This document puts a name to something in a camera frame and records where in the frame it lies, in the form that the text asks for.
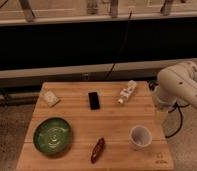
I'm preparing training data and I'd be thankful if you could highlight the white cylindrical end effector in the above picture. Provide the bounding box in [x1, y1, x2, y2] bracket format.
[152, 87, 175, 125]

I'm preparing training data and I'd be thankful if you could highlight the black rectangular eraser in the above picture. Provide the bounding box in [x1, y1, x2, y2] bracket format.
[88, 92, 100, 110]

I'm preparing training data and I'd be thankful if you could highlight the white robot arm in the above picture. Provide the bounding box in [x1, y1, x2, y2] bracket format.
[152, 61, 197, 125]

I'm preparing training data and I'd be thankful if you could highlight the small clear plastic bottle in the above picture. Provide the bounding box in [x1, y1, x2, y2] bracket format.
[118, 80, 137, 104]

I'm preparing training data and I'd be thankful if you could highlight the white paper cup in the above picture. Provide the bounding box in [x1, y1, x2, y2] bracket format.
[129, 125, 152, 150]

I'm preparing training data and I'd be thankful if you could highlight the reddish brown dried pepper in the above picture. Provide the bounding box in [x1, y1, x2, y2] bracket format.
[91, 138, 105, 163]

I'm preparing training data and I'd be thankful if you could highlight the white crumpled sponge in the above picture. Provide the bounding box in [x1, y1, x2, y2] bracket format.
[43, 91, 60, 107]

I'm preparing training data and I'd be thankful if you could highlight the green ceramic bowl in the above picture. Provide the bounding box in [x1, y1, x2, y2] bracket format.
[33, 117, 72, 155]

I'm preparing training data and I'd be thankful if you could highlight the black floor cable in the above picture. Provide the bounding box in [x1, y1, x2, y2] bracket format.
[148, 79, 192, 140]

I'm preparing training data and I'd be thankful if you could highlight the black hanging cable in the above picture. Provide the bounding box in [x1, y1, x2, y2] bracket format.
[104, 9, 134, 81]

